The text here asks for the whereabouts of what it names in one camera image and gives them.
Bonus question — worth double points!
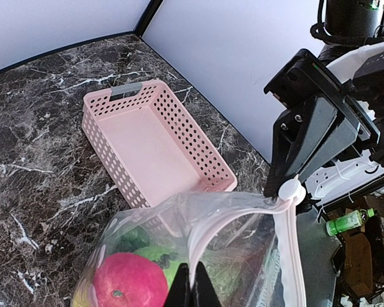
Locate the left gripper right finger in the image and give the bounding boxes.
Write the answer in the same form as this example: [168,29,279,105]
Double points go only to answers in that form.
[191,262,221,307]

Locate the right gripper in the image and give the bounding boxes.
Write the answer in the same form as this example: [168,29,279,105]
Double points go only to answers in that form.
[264,49,380,197]

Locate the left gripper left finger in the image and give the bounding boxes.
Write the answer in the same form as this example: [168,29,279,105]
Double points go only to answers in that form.
[164,263,191,307]

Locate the red apple toy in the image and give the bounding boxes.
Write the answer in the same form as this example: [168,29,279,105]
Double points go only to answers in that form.
[93,253,168,306]

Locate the clear polka dot zip bag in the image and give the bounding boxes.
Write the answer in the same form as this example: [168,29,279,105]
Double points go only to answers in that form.
[70,178,307,306]

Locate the pink perforated plastic basket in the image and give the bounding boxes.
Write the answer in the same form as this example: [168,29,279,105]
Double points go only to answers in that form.
[82,80,237,208]

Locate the green watermelon toy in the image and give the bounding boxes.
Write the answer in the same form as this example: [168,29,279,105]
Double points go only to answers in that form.
[114,226,184,288]

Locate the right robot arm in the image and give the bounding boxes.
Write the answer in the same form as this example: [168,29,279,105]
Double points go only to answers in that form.
[264,1,384,198]

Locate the green drink bottle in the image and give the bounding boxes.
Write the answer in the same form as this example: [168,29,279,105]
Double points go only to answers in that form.
[326,209,375,236]

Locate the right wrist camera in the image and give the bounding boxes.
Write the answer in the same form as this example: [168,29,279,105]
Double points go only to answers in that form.
[303,40,384,205]

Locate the right black frame post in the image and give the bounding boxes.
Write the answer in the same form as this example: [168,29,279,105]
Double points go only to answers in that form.
[133,0,164,38]

